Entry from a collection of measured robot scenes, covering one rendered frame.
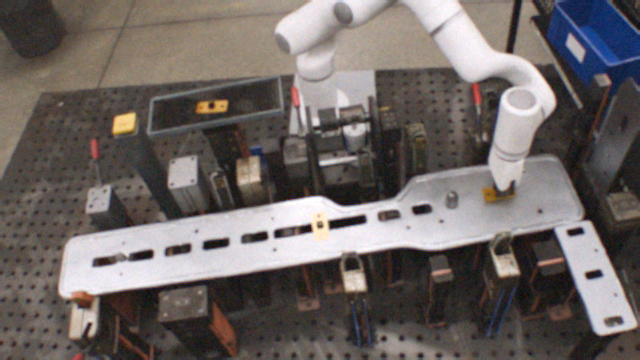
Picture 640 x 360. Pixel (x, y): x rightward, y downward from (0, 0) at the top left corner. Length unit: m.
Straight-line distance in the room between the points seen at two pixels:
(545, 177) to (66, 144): 1.76
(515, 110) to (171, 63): 2.75
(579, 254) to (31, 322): 1.62
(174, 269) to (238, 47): 2.32
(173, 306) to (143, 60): 2.57
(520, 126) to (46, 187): 1.70
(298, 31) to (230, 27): 2.18
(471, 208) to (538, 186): 0.19
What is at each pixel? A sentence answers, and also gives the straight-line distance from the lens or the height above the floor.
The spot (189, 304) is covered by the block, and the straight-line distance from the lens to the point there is 1.36.
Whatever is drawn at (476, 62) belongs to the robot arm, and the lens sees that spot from 1.20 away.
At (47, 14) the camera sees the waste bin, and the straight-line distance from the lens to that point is 4.15.
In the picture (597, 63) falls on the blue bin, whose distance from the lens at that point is 1.69.
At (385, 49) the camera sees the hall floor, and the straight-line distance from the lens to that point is 3.39.
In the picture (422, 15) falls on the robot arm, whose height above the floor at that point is 1.47.
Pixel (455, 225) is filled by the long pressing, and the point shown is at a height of 1.00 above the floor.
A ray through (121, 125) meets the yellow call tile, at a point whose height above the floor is 1.16.
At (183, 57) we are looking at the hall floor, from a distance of 3.65.
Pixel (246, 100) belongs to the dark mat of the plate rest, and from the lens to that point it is 1.52.
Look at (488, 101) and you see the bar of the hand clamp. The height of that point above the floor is 1.21.
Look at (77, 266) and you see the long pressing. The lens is 1.58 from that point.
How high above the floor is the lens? 2.20
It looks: 53 degrees down
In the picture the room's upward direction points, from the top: 11 degrees counter-clockwise
